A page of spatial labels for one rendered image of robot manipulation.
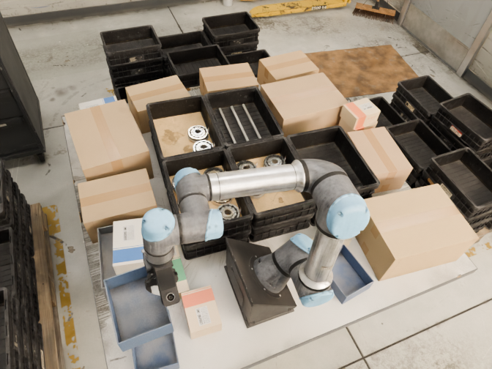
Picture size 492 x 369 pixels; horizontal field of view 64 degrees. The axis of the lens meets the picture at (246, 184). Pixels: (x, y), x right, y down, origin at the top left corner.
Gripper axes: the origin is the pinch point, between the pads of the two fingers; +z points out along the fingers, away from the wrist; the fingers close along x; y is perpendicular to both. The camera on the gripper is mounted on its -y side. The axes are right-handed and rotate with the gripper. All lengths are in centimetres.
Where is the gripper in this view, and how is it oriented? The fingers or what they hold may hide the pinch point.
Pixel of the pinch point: (162, 293)
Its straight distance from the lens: 122.1
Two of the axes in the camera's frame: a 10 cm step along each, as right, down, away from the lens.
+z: -1.4, 6.5, 7.5
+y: -3.6, -7.4, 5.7
